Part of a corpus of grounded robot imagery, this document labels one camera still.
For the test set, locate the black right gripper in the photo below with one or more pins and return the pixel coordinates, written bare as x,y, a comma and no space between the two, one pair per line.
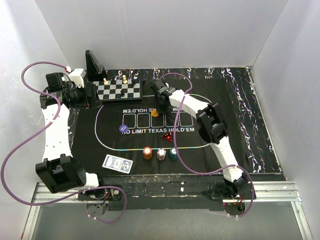
159,109

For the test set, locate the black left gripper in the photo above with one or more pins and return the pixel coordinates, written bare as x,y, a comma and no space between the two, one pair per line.
93,101

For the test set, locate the yellow big blind button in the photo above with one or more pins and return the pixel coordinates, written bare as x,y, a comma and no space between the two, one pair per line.
154,113

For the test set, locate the blue small blind button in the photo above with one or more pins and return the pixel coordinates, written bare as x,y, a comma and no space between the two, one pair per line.
123,128

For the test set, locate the red black triangular all-in marker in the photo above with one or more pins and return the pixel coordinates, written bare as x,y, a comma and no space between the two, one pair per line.
167,136

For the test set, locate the orange red chip stack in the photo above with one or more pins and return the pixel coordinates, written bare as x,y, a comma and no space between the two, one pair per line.
147,153

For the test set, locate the pink blue chip stack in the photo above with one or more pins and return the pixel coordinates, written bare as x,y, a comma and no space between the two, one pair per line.
161,154

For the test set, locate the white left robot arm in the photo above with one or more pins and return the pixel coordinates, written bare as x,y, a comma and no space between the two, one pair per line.
59,170

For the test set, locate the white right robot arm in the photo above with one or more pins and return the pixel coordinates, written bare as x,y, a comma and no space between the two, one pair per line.
212,129

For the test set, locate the white chess piece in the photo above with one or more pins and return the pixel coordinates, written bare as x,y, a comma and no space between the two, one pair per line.
124,79
106,81

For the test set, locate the black white chessboard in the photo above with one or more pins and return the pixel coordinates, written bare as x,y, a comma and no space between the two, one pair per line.
111,93

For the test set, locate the black triangular stand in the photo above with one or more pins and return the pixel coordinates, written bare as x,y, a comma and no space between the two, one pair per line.
95,70

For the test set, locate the black chess piece on board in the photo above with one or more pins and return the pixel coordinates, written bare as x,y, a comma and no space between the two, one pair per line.
122,92

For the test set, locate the black marbled table cover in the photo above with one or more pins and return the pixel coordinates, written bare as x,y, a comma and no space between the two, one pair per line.
249,115

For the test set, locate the black poker table mat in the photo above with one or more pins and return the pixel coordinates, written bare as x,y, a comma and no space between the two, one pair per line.
97,133

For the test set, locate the green blue chip stack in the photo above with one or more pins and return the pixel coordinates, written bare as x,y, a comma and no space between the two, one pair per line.
173,153

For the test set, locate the blue playing card box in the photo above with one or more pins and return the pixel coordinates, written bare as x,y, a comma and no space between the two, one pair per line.
117,164

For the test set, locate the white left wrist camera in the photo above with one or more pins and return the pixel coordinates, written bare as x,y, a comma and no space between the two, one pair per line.
77,76

